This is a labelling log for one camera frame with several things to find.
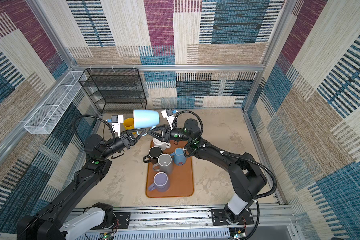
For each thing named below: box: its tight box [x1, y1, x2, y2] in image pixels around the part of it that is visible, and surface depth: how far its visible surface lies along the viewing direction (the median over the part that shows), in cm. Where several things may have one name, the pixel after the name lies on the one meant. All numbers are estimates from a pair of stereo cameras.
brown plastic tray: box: [146, 141, 194, 197], surface depth 85 cm
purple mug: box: [148, 171, 171, 193], surface depth 80 cm
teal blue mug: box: [170, 147, 187, 166], surface depth 89 cm
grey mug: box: [153, 153, 173, 175], surface depth 84 cm
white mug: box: [152, 137, 171, 150], surface depth 95 cm
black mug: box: [143, 146, 163, 165], surface depth 89 cm
